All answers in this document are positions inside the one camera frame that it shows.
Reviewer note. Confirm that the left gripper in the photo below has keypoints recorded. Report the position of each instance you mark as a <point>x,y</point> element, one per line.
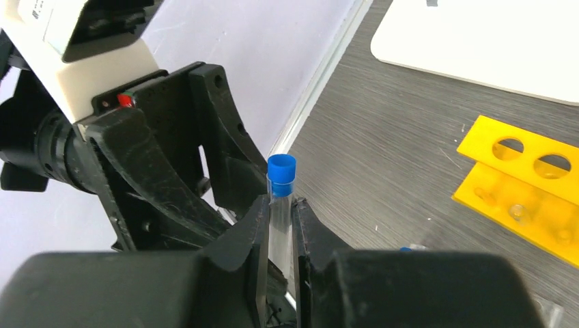
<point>148,204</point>

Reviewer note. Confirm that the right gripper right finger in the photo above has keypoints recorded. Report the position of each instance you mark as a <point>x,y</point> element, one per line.
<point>340,286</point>

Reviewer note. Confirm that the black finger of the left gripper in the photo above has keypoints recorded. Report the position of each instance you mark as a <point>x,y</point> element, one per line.
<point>193,108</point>

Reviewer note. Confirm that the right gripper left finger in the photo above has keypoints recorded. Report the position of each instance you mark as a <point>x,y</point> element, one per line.
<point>222,285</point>

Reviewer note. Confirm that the yellow test tube rack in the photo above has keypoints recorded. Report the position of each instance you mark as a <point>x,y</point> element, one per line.
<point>525,182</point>

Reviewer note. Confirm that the clear well plate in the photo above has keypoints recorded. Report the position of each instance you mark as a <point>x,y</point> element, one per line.
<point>551,313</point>

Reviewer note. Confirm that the white flat tray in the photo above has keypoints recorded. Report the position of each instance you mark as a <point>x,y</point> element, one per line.
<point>524,47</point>

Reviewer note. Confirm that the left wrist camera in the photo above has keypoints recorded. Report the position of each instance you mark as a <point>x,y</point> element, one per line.
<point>81,49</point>

